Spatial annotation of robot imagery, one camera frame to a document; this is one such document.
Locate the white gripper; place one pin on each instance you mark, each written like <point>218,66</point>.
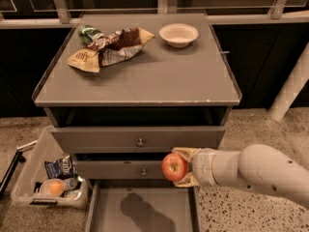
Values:
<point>203,166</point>

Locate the red apple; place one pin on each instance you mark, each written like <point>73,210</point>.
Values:
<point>174,167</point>

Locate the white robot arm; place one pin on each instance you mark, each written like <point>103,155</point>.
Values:
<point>257,168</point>

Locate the grey drawer cabinet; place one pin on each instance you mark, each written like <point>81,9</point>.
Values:
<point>159,75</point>

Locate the bottom grey drawer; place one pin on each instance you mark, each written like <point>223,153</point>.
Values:
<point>143,206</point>

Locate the grey drawer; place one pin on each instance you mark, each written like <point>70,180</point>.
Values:
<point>122,169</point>
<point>88,140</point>
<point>143,206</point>

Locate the middle grey drawer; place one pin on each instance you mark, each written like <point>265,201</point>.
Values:
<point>122,169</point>

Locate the top grey drawer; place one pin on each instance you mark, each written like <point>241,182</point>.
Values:
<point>88,140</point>

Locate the blue snack bag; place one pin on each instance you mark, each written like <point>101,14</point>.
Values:
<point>60,168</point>

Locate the white paper bowl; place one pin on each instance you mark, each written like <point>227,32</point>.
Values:
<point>178,35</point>

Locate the cup with orange content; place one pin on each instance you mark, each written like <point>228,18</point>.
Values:
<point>54,187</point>

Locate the clear plastic bin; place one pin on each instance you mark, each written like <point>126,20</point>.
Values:
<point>26,190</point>

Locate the brown chip bag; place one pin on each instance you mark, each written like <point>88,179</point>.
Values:
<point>109,50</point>

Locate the green soda can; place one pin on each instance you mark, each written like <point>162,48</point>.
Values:
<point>89,34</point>

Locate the metal railing frame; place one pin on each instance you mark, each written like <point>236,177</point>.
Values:
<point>65,13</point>

